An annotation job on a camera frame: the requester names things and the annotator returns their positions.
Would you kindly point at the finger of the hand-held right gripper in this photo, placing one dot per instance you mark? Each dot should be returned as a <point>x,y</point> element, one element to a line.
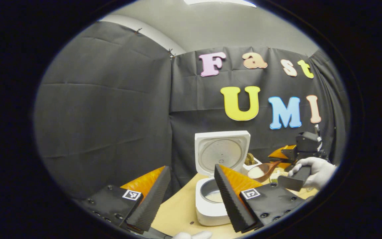
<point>285,150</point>
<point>285,165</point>

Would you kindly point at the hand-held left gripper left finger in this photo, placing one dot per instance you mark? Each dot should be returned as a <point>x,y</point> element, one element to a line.
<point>151,202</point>

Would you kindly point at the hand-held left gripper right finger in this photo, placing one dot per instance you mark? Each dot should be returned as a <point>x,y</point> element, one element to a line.
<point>230,202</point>

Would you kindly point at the brown wooden spoon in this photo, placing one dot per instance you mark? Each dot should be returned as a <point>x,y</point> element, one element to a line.
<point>269,167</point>

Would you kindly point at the white rice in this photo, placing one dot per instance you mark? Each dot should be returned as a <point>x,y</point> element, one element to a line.
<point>215,197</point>

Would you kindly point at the white rice cooker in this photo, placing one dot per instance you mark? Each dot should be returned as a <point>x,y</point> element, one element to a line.
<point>221,149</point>

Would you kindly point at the white toaster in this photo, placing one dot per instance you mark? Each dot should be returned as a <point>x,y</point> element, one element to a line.
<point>252,167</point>

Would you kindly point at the brown bread slice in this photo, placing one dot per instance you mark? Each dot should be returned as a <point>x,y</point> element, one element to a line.
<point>249,159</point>

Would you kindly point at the black backdrop cloth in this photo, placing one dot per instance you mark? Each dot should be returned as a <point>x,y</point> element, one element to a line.
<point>104,116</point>

